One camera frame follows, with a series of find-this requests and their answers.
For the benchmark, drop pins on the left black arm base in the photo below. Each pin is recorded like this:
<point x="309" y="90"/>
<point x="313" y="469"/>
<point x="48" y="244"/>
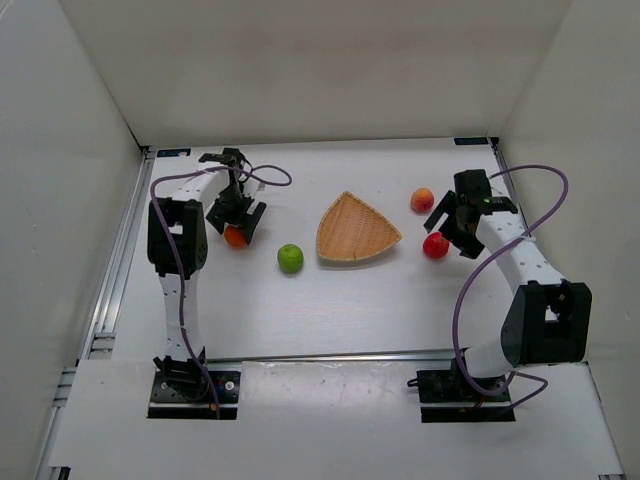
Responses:
<point x="179" y="391"/>

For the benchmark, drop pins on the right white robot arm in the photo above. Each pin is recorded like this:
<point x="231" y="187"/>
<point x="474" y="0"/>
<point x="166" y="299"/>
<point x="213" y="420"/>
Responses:
<point x="548" y="320"/>

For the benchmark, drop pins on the peach fake fruit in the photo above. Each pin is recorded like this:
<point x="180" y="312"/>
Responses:
<point x="422" y="200"/>

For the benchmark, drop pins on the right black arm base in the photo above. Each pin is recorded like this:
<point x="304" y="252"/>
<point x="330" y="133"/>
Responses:
<point x="446" y="397"/>

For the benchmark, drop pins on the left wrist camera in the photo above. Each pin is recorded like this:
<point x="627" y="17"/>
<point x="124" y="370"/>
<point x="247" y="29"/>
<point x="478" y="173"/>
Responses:
<point x="229" y="160"/>

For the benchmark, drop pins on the aluminium frame rail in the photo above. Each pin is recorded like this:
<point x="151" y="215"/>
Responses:
<point x="101" y="331"/>

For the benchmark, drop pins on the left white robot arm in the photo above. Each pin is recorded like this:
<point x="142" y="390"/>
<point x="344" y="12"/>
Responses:
<point x="181" y="209"/>

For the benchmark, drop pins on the orange fake fruit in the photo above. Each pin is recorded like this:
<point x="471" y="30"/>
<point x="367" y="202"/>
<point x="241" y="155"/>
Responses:
<point x="235" y="237"/>

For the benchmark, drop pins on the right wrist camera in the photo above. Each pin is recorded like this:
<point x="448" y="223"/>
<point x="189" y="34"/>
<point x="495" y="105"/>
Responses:
<point x="471" y="186"/>

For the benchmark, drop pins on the red fake apple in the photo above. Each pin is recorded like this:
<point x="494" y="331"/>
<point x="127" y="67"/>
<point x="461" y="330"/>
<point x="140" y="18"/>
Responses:
<point x="436" y="246"/>

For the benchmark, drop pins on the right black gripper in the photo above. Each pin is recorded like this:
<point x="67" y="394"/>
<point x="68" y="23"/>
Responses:
<point x="458" y="220"/>

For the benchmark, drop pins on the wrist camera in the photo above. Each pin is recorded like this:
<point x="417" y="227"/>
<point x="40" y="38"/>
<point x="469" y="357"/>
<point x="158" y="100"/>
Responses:
<point x="471" y="186"/>
<point x="229" y="160"/>

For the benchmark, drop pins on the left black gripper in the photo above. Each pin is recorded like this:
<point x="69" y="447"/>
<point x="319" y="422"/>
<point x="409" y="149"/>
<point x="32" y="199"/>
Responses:
<point x="235" y="208"/>

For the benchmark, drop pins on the woven wicker fruit bowl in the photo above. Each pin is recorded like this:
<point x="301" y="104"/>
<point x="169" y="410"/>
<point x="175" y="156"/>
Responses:
<point x="351" y="231"/>

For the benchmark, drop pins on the green fake apple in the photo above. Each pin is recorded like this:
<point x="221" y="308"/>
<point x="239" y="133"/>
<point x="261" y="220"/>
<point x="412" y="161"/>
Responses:
<point x="290" y="259"/>

